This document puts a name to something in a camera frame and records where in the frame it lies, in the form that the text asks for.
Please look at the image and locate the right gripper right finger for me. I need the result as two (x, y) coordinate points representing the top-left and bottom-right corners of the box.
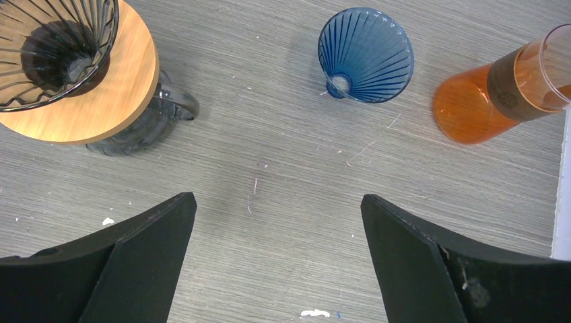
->
(361, 194), (570, 322)

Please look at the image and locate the amber glass carafe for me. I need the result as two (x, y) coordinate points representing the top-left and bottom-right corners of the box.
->
(432, 24), (570, 144)

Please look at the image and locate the blue glass dripper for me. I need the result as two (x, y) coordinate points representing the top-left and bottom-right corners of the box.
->
(317, 7), (414, 104)

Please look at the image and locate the wooden dripper ring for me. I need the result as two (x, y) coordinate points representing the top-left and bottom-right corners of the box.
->
(0, 0), (160, 145)

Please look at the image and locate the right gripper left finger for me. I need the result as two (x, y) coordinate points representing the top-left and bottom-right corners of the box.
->
(1, 192), (197, 322)

